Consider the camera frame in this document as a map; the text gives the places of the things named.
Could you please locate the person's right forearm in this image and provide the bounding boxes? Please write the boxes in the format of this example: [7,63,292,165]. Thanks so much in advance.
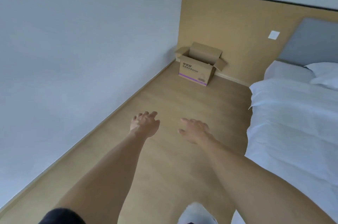
[198,136,336,224]

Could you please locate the person's right hand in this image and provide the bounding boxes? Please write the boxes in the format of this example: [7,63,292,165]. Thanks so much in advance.
[178,118,213,145]

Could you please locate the person's left forearm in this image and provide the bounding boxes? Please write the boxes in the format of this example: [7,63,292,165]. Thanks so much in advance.
[55,131,148,224]

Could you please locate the brown cardboard box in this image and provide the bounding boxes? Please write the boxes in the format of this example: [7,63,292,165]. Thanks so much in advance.
[175,42,228,87]

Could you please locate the white bed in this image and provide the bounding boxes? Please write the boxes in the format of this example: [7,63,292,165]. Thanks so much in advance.
[231,60,338,224]

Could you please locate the light denim shorts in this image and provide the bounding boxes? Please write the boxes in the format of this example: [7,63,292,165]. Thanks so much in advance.
[177,203,218,224]

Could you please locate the grey headboard panel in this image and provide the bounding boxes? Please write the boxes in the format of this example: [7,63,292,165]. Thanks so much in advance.
[277,17,338,68]

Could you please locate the white pillow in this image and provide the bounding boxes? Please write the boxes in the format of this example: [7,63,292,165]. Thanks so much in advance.
[304,62,338,90]

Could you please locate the person's left hand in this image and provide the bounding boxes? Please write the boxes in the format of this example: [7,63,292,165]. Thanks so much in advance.
[130,111,161,139]

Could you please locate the black t-shirt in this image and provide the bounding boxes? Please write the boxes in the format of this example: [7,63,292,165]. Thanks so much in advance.
[38,207,86,224]

